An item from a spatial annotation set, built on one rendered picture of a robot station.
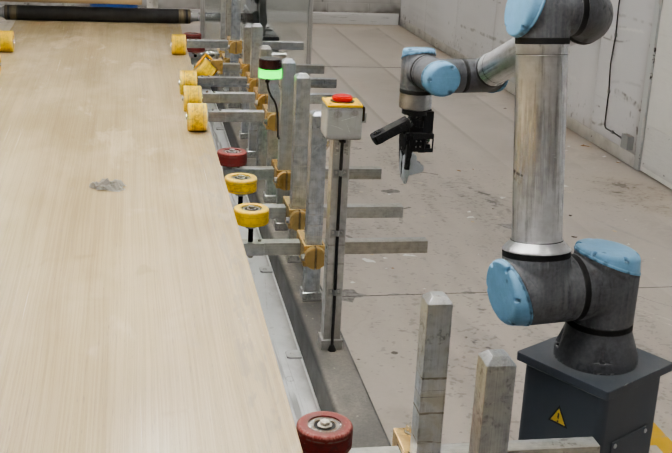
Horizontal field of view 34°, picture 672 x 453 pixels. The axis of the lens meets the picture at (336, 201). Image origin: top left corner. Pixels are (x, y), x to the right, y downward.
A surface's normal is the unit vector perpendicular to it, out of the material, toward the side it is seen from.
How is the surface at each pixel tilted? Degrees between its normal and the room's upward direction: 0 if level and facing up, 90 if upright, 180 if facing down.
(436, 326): 90
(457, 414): 0
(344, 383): 0
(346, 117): 90
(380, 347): 0
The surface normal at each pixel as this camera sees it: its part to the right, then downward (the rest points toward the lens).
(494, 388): 0.18, 0.30
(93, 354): 0.05, -0.95
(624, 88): -0.98, 0.01
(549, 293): 0.29, 0.11
